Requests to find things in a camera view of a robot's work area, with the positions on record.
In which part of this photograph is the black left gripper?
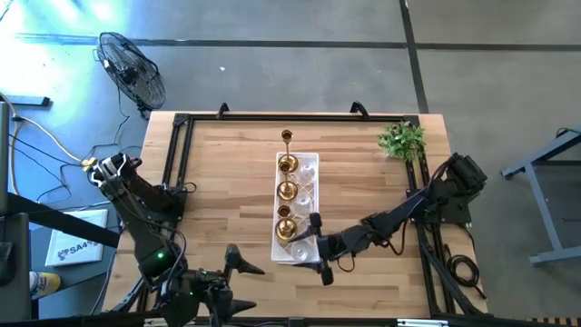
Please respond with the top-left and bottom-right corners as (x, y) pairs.
(199, 243), (266, 327)

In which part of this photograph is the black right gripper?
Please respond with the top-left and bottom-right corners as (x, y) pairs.
(289, 212), (349, 287)

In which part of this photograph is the clear ribbed glass candle holder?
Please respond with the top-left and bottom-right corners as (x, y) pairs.
(292, 193), (315, 217)
(298, 159), (318, 185)
(290, 240), (314, 263)

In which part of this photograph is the tall brass candlestick holder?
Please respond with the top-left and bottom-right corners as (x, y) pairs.
(277, 129), (300, 174)
(274, 204), (299, 242)
(276, 161), (300, 202)

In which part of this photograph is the green plant in white pot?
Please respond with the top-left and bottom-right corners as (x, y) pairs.
(377, 120), (428, 164)

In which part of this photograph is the white paper sign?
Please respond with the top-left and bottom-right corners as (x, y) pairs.
(44, 208), (110, 268)

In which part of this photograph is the black diagonal bar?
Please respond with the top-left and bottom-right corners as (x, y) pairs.
(6, 193), (122, 249)

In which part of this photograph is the yellow labelled bottle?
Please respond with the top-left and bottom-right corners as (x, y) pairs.
(29, 271), (62, 301)

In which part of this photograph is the dark grey cabinet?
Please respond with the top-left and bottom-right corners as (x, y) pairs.
(0, 211), (33, 322)

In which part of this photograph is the grey-blue metal stand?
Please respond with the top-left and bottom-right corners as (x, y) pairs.
(501, 126), (581, 267)

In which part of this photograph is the black floor fan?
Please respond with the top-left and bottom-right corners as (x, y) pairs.
(94, 31), (167, 120)

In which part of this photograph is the white lattice wire shelf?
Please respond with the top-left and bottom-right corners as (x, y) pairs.
(271, 152), (320, 265)

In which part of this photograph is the silver metal bracket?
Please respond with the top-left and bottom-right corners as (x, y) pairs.
(397, 319), (449, 327)

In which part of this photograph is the black aluminium table frame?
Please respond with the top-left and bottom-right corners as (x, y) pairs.
(103, 112), (489, 319)

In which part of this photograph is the black coiled cable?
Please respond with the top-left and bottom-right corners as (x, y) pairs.
(444, 243), (487, 301)

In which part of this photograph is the cream floor cable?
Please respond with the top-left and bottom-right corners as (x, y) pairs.
(0, 93), (90, 196)

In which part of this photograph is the black floor bracket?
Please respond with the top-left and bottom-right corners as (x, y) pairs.
(0, 94), (52, 108)

